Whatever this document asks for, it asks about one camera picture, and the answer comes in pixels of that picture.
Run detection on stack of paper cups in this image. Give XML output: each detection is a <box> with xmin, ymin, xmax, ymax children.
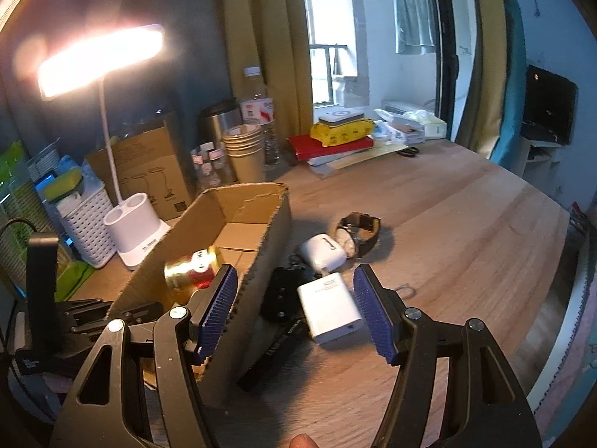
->
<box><xmin>221</xmin><ymin>124</ymin><xmax>265</xmax><ymax>184</ymax></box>

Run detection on black car key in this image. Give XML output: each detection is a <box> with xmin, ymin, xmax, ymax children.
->
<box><xmin>260</xmin><ymin>265</ymin><xmax>309</xmax><ymax>324</ymax></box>

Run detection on black flat box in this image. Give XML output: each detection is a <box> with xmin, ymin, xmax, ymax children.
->
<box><xmin>236</xmin><ymin>316</ymin><xmax>314</xmax><ymax>393</ymax></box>

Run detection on white power adapter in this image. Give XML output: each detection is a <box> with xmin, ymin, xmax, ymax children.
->
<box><xmin>297</xmin><ymin>273</ymin><xmax>365</xmax><ymax>349</ymax></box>

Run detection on white desk lamp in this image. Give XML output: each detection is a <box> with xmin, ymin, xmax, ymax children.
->
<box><xmin>36</xmin><ymin>25</ymin><xmax>172</xmax><ymax>272</ymax></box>

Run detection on yellow green sponge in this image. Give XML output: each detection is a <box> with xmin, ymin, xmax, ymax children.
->
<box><xmin>55</xmin><ymin>167</ymin><xmax>85</xmax><ymax>197</ymax></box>

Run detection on teal curtain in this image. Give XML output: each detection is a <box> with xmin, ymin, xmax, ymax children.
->
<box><xmin>454</xmin><ymin>0</ymin><xmax>530</xmax><ymax>180</ymax></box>

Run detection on blue white plastic packet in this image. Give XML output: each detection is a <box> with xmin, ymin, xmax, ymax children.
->
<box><xmin>27</xmin><ymin>147</ymin><xmax>85</xmax><ymax>183</ymax></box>

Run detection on hanging grey garment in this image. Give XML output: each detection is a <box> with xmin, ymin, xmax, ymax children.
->
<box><xmin>393</xmin><ymin>0</ymin><xmax>438</xmax><ymax>55</ymax></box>

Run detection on black sliding door frame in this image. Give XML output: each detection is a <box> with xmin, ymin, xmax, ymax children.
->
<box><xmin>428</xmin><ymin>0</ymin><xmax>462</xmax><ymax>141</ymax></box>

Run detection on gold tin can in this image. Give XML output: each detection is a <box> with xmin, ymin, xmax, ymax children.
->
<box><xmin>164</xmin><ymin>246</ymin><xmax>225</xmax><ymax>300</ymax></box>

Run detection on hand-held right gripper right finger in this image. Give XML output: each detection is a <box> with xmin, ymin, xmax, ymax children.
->
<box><xmin>353</xmin><ymin>264</ymin><xmax>544</xmax><ymax>448</ymax></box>

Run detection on clear plastic water bottle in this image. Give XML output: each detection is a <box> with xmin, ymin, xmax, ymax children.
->
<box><xmin>240</xmin><ymin>67</ymin><xmax>281</xmax><ymax>167</ymax></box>

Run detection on black monitor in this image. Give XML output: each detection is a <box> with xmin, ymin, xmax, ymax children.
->
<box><xmin>521</xmin><ymin>64</ymin><xmax>580</xmax><ymax>146</ymax></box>

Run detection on white plastic basket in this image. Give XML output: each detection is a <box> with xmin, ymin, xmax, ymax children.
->
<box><xmin>55</xmin><ymin>180</ymin><xmax>118</xmax><ymax>270</ymax></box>

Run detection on red book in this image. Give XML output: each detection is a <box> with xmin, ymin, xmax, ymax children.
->
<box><xmin>287</xmin><ymin>134</ymin><xmax>376</xmax><ymax>162</ymax></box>

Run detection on brown lamp carton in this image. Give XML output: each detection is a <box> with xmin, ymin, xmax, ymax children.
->
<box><xmin>85</xmin><ymin>112</ymin><xmax>196</xmax><ymax>223</ymax></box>

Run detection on brown strap wristwatch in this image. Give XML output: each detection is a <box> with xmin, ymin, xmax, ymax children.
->
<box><xmin>334</xmin><ymin>212</ymin><xmax>382</xmax><ymax>259</ymax></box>

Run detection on green printed box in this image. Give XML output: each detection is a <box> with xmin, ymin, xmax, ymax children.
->
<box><xmin>0</xmin><ymin>140</ymin><xmax>91</xmax><ymax>299</ymax></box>

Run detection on cardboard box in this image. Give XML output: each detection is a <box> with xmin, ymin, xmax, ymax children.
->
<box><xmin>106</xmin><ymin>183</ymin><xmax>293</xmax><ymax>407</ymax></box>

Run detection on clear glass with stickers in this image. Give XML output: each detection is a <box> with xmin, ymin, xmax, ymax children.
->
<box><xmin>190</xmin><ymin>142</ymin><xmax>235</xmax><ymax>188</ymax></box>

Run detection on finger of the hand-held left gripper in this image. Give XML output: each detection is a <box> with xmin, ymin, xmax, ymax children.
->
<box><xmin>70</xmin><ymin>302</ymin><xmax>165</xmax><ymax>360</ymax></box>
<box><xmin>58</xmin><ymin>297</ymin><xmax>113</xmax><ymax>332</ymax></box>

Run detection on white square charging pad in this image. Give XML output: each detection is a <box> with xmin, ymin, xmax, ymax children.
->
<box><xmin>318</xmin><ymin>107</ymin><xmax>366</xmax><ymax>128</ymax></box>

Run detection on white tissue packs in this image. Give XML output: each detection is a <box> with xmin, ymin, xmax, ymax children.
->
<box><xmin>373</xmin><ymin>107</ymin><xmax>449</xmax><ymax>144</ymax></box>

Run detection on stainless steel container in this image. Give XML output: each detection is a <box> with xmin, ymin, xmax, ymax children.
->
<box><xmin>200</xmin><ymin>98</ymin><xmax>242</xmax><ymax>150</ymax></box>

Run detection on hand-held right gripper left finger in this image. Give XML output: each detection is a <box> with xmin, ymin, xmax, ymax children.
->
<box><xmin>49</xmin><ymin>264</ymin><xmax>238</xmax><ymax>448</ymax></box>

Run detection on yellow wipes packet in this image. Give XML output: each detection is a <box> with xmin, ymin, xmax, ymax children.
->
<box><xmin>311</xmin><ymin>119</ymin><xmax>376</xmax><ymax>146</ymax></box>

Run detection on white earbud case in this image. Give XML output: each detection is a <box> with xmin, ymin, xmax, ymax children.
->
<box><xmin>299</xmin><ymin>234</ymin><xmax>347</xmax><ymax>275</ymax></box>

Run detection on yellow curtain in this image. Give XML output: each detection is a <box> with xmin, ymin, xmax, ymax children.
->
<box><xmin>221</xmin><ymin>0</ymin><xmax>314</xmax><ymax>143</ymax></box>

